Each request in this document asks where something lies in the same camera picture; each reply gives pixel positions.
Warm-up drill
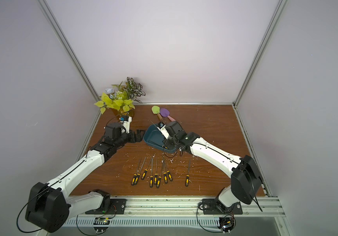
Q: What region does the teal plastic storage box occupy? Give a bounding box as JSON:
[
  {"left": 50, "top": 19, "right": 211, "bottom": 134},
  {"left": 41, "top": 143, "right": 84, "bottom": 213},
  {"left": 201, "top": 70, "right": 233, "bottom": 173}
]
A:
[{"left": 143, "top": 124, "right": 177, "bottom": 154}]

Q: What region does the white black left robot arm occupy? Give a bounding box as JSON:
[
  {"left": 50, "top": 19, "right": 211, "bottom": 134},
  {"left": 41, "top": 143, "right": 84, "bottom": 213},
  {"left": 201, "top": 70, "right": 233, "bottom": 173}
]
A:
[{"left": 23, "top": 122, "right": 145, "bottom": 233}]

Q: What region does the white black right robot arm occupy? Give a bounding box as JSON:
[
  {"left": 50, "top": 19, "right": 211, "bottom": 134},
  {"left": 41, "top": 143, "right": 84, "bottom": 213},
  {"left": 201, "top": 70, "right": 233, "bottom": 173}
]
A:
[{"left": 158, "top": 122, "right": 263, "bottom": 213}]

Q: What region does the amber glass vase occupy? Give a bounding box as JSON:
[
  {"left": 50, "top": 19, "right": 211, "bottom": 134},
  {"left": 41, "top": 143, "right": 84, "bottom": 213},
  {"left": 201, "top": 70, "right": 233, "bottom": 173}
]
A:
[{"left": 112, "top": 109, "right": 135, "bottom": 120}]

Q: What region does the artificial green leafy plant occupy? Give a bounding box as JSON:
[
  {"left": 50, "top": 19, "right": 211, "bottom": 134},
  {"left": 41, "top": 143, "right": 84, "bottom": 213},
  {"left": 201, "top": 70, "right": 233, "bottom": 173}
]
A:
[{"left": 94, "top": 77, "right": 146, "bottom": 114}]

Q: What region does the left small circuit board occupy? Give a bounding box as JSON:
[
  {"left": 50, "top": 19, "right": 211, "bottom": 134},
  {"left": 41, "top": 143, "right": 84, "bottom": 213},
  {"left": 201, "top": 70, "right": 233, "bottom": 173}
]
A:
[{"left": 93, "top": 217, "right": 111, "bottom": 234}]

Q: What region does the small circuit board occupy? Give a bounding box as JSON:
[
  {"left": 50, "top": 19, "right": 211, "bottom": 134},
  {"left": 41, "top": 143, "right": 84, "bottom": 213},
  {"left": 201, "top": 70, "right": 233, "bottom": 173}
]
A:
[
  {"left": 93, "top": 217, "right": 111, "bottom": 234},
  {"left": 219, "top": 216, "right": 236, "bottom": 234}
]

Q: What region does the right small circuit board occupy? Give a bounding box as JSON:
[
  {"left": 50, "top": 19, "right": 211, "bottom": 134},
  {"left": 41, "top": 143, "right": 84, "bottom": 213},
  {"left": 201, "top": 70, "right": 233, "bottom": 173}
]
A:
[{"left": 219, "top": 216, "right": 236, "bottom": 234}]

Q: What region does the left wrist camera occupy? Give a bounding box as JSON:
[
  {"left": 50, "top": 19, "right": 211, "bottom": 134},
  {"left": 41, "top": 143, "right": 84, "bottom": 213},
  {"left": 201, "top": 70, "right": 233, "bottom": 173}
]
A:
[{"left": 119, "top": 116, "right": 132, "bottom": 134}]

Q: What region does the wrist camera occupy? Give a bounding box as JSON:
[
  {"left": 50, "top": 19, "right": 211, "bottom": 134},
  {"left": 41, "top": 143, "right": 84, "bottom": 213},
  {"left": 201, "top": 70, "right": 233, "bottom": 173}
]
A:
[
  {"left": 158, "top": 125, "right": 170, "bottom": 139},
  {"left": 119, "top": 116, "right": 132, "bottom": 134}
]

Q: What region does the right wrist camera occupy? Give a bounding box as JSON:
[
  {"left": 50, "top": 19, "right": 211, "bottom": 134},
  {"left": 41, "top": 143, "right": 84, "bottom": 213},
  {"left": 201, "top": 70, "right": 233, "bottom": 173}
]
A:
[{"left": 158, "top": 125, "right": 170, "bottom": 139}]

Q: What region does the purple trowel pink handle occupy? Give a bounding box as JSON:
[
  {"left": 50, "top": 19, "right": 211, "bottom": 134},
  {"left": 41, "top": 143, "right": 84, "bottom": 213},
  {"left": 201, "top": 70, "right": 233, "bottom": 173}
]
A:
[{"left": 160, "top": 108, "right": 175, "bottom": 122}]

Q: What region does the green trowel wooden handle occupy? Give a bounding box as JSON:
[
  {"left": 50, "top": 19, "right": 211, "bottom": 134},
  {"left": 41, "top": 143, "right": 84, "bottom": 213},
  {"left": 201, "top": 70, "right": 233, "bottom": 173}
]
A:
[{"left": 151, "top": 106, "right": 163, "bottom": 121}]

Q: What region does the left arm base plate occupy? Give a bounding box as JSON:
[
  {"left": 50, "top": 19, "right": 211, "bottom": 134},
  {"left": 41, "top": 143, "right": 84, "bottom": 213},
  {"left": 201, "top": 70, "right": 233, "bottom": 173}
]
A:
[{"left": 85, "top": 198, "right": 127, "bottom": 215}]

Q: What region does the aluminium mounting rail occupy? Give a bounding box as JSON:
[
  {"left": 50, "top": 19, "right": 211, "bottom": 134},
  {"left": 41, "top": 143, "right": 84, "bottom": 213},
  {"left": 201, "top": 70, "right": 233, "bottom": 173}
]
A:
[{"left": 65, "top": 196, "right": 286, "bottom": 218}]

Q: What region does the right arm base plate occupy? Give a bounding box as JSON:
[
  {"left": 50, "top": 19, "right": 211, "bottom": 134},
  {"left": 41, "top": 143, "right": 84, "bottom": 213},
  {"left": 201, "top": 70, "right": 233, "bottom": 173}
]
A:
[{"left": 199, "top": 198, "right": 243, "bottom": 215}]

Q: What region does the white slotted cable duct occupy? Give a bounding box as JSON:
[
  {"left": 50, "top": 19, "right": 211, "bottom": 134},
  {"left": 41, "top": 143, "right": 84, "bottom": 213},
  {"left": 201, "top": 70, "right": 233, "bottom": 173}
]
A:
[{"left": 64, "top": 217, "right": 219, "bottom": 228}]

